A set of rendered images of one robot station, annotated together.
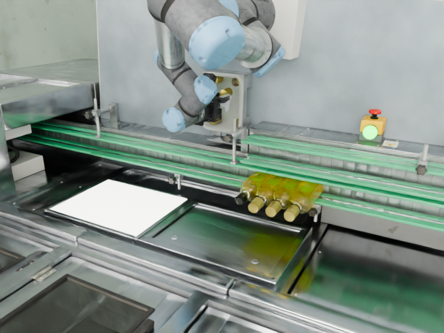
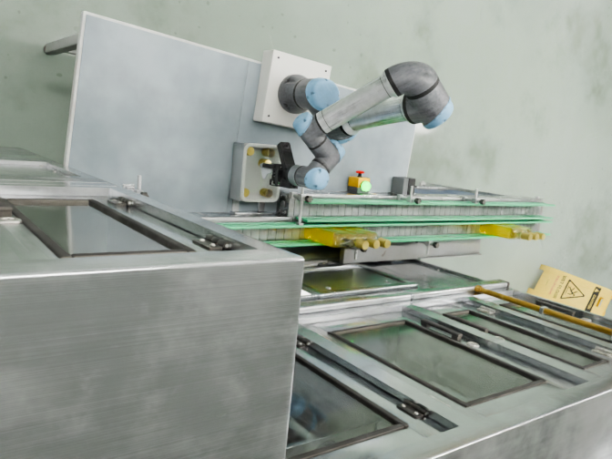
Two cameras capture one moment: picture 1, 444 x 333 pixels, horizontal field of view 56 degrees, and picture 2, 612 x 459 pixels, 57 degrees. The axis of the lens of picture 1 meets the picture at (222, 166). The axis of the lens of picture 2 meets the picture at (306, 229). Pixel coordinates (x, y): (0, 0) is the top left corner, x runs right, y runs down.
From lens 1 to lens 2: 197 cm
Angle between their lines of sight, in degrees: 63
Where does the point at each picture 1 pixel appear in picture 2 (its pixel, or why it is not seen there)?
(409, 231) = (392, 251)
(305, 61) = not seen: hidden behind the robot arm
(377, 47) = not seen: hidden behind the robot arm
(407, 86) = (369, 153)
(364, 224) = (369, 255)
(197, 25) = (447, 100)
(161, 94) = (169, 171)
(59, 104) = not seen: hidden behind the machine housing
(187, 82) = (331, 145)
